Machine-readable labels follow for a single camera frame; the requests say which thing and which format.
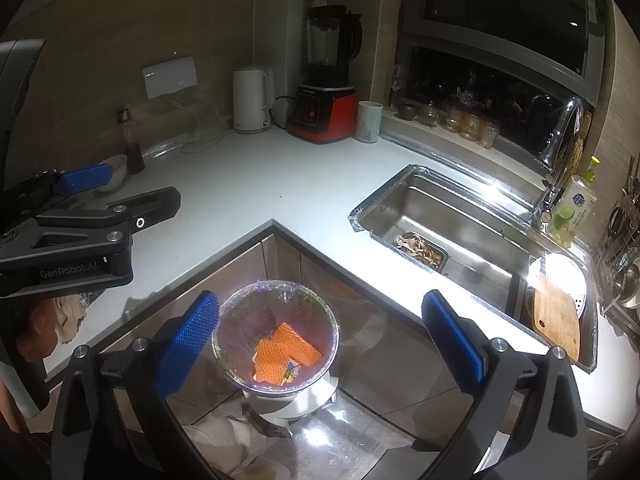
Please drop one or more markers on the chrome faucet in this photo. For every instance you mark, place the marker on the chrome faucet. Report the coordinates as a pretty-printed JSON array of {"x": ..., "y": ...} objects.
[{"x": 560, "y": 130}]

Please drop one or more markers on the metal dish rack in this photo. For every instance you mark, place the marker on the metal dish rack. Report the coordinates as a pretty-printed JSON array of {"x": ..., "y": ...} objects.
[{"x": 620, "y": 280}]

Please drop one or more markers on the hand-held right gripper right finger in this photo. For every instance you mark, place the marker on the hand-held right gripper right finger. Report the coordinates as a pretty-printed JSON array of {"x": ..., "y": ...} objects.
[{"x": 452, "y": 340}]

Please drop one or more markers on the stainless steel sink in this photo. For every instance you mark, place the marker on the stainless steel sink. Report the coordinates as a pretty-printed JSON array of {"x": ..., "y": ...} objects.
[{"x": 450, "y": 210}]

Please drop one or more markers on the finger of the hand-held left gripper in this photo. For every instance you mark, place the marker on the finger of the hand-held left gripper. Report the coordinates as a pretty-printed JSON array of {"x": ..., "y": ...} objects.
[
  {"x": 145, "y": 205},
  {"x": 82, "y": 180}
]

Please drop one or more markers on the wine glass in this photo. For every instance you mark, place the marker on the wine glass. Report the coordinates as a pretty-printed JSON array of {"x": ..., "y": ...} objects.
[{"x": 396, "y": 80}]

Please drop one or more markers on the orange foam fruit net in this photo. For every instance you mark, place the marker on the orange foam fruit net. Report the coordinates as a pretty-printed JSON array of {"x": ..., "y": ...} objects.
[
  {"x": 295, "y": 342},
  {"x": 267, "y": 365}
]

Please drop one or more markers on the dish soap bottle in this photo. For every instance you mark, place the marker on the dish soap bottle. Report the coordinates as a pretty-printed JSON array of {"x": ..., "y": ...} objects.
[{"x": 570, "y": 210}]

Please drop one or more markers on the red and black blender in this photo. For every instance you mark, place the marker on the red and black blender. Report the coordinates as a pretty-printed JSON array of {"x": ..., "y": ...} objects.
[{"x": 325, "y": 115}]

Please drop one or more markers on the woven straw brush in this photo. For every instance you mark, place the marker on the woven straw brush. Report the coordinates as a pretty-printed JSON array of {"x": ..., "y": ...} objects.
[{"x": 582, "y": 135}]

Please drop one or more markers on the white bowl with flower print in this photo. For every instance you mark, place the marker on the white bowl with flower print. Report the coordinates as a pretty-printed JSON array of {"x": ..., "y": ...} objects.
[{"x": 117, "y": 170}]

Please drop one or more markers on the white mesh cloth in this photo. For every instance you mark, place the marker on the white mesh cloth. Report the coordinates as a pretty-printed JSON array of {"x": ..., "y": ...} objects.
[{"x": 70, "y": 315}]

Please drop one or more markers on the trash bin with purple bag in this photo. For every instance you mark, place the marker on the trash bin with purple bag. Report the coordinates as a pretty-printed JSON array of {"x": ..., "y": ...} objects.
[{"x": 250, "y": 325}]

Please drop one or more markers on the grey window frame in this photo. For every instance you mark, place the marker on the grey window frame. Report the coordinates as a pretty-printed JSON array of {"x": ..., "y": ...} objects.
[{"x": 500, "y": 46}]

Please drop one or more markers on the wooden cutting board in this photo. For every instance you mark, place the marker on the wooden cutting board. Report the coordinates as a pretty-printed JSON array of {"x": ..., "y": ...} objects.
[{"x": 555, "y": 320}]

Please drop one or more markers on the person's left hand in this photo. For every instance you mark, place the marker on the person's left hand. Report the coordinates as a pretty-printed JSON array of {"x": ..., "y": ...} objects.
[{"x": 32, "y": 332}]

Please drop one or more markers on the white wall socket cover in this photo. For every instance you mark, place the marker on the white wall socket cover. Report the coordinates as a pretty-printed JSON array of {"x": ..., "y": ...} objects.
[{"x": 167, "y": 77}]

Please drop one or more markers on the blue and white milk carton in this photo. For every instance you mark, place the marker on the blue and white milk carton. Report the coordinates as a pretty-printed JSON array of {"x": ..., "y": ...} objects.
[{"x": 292, "y": 371}]

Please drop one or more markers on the clear plastic bag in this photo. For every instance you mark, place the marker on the clear plastic bag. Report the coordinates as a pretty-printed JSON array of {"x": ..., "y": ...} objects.
[{"x": 160, "y": 147}]

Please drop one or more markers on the steel colander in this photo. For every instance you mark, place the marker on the steel colander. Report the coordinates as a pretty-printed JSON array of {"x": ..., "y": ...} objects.
[{"x": 565, "y": 270}]

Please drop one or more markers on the glass bottle with dark sauce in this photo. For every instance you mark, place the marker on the glass bottle with dark sauce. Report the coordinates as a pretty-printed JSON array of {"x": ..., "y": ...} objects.
[{"x": 135, "y": 157}]

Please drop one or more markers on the white electric kettle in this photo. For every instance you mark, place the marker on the white electric kettle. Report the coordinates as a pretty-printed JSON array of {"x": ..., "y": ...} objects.
[{"x": 250, "y": 100}]

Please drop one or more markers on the sink strainer basket with scraps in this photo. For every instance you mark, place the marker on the sink strainer basket with scraps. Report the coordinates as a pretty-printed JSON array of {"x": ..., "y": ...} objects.
[{"x": 420, "y": 255}]

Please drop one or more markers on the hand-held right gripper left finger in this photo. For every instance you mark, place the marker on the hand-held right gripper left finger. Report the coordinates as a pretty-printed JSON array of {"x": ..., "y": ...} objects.
[{"x": 190, "y": 340}]

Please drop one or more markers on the amber glass cup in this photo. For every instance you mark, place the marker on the amber glass cup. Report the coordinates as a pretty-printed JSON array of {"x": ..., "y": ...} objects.
[
  {"x": 470, "y": 127},
  {"x": 490, "y": 135},
  {"x": 453, "y": 120}
]

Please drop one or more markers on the white cup with flower print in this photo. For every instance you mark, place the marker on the white cup with flower print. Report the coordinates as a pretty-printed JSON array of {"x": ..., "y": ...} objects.
[{"x": 368, "y": 122}]

